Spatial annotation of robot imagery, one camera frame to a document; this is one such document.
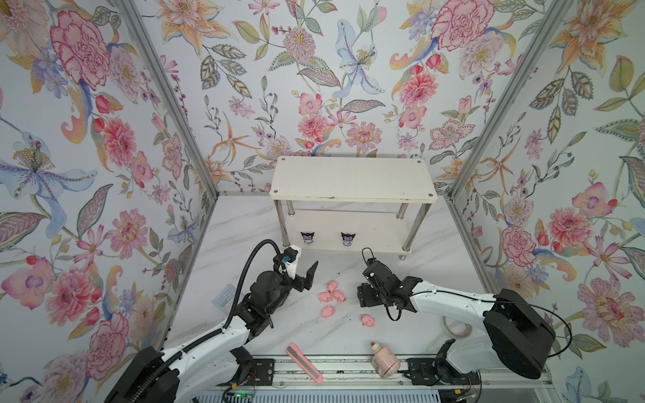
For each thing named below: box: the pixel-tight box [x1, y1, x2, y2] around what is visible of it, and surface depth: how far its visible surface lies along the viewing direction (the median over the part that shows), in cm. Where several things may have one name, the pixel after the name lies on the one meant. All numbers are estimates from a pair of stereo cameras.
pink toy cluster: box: [318, 280, 347, 304], surface depth 90 cm
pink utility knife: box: [285, 342, 324, 384], surface depth 77 cm
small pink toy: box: [321, 305, 336, 319], surface depth 86 cm
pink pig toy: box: [361, 314, 376, 328], surface depth 84 cm
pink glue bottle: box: [371, 341, 401, 379], surface depth 72 cm
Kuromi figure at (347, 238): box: [340, 231, 357, 247], surface depth 94 cm
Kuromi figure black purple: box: [299, 231, 315, 245], surface depth 95 cm
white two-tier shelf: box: [269, 156, 438, 261], surface depth 86 cm
